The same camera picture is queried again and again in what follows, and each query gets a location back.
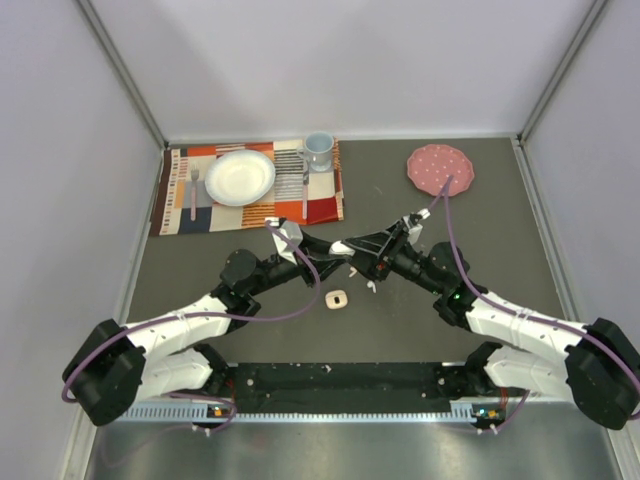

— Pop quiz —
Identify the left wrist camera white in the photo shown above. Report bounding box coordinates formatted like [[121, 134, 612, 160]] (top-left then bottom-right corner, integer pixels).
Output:
[[265, 217, 303, 264]]

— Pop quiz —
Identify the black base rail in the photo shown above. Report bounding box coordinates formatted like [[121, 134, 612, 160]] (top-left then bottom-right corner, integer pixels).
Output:
[[225, 362, 478, 415]]

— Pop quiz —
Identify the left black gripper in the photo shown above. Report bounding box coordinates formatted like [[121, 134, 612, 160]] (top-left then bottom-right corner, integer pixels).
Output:
[[247, 230, 351, 297]]

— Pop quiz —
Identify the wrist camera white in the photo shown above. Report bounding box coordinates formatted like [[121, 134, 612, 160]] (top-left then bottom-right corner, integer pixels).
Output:
[[265, 217, 303, 264], [402, 208, 431, 245]]

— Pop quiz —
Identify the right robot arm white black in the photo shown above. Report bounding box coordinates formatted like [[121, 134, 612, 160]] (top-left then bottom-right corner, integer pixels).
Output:
[[330, 216, 639, 430]]

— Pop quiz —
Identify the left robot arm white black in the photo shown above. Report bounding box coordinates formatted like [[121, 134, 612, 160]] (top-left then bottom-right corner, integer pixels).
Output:
[[61, 223, 355, 426]]

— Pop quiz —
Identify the white bowl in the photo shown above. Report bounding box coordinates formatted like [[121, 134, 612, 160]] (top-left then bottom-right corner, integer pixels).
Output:
[[204, 150, 276, 207]]

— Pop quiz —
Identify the white earbud case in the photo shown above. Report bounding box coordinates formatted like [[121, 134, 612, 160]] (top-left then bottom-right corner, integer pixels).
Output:
[[329, 241, 355, 257]]

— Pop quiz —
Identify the grey cable duct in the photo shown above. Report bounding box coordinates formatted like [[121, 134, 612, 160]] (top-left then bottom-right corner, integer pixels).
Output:
[[118, 400, 504, 425]]

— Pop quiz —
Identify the light blue mug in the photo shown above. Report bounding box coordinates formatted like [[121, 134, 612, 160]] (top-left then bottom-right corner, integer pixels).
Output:
[[297, 132, 335, 172]]

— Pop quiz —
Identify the beige earbud case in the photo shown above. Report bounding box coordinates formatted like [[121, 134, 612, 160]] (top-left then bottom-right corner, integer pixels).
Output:
[[325, 290, 348, 310]]

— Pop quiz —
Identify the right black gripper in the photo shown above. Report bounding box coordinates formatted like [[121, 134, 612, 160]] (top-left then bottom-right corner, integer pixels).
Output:
[[343, 221, 445, 297]]

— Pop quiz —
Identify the patterned orange placemat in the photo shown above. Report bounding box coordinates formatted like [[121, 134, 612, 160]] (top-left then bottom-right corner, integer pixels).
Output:
[[149, 139, 344, 237]]

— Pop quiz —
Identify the pink dotted plate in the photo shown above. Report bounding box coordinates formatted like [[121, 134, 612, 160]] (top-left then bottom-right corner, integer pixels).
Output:
[[407, 144, 475, 197]]

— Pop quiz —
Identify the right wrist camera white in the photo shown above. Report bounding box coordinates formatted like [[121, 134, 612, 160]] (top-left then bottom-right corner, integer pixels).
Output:
[[402, 208, 431, 245]]

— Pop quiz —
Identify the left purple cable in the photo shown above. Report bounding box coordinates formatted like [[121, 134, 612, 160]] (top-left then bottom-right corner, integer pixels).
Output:
[[60, 222, 322, 404]]

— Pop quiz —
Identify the pink handled fork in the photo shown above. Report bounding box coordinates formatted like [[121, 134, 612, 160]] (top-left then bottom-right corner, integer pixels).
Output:
[[190, 163, 199, 222]]

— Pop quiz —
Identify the pink handled knife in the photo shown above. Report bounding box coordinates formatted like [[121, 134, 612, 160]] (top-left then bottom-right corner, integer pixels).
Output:
[[302, 166, 309, 221]]

